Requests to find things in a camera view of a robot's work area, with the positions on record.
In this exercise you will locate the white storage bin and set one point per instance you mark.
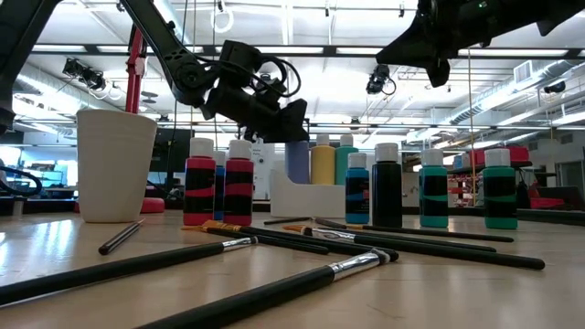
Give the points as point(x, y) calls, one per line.
point(306, 196)

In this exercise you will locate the wide orange bristle paintbrush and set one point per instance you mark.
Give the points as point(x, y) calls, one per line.
point(320, 242)

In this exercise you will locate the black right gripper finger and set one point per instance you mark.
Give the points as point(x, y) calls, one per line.
point(439, 71)
point(407, 48)

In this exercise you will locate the black paintbrush silver ferrule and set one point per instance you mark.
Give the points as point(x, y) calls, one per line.
point(137, 266)
point(274, 290)
point(457, 253)

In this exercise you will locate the black ceiling camera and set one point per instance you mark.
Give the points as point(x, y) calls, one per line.
point(84, 73)

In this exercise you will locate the small light blue paint bottle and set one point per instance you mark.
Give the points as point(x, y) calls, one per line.
point(357, 196)

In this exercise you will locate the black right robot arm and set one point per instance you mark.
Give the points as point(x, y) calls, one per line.
point(525, 13)

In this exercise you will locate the thin black paintbrush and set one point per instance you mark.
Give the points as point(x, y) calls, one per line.
point(288, 220)
point(331, 223)

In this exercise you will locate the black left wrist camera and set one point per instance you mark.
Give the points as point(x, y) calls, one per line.
point(242, 55)

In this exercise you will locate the small dark blue paint bottle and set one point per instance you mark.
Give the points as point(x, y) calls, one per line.
point(220, 192)

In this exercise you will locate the small red paint bottle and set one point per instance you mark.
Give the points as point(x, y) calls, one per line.
point(238, 192)
point(199, 192)

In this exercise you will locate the white cup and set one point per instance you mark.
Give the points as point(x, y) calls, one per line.
point(116, 169)

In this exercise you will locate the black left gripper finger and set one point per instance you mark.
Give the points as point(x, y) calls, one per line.
point(290, 121)

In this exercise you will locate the large blue paint bottle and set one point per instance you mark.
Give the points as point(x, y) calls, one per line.
point(297, 162)

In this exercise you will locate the black overhead camera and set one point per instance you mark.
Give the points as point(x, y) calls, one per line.
point(378, 77)

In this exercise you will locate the small teal paint bottle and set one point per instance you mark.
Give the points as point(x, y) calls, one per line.
point(433, 196)

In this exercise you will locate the large teal paint bottle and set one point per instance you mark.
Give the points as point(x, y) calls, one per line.
point(346, 164)

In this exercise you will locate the white cylindrical tank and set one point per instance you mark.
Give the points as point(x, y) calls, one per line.
point(264, 173)

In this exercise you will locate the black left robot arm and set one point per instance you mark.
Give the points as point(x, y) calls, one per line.
point(160, 41)

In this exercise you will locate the shelf with red bins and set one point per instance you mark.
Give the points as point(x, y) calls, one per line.
point(503, 154)

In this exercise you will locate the small black paint bottle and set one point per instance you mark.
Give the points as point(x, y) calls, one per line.
point(386, 196)

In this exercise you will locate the black overhead rig frame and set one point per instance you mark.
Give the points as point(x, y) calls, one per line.
point(329, 51)

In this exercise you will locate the large yellow paint bottle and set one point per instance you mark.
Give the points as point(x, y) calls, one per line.
point(323, 160)

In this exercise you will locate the small green paint bottle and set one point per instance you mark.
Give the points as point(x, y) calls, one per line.
point(500, 196)

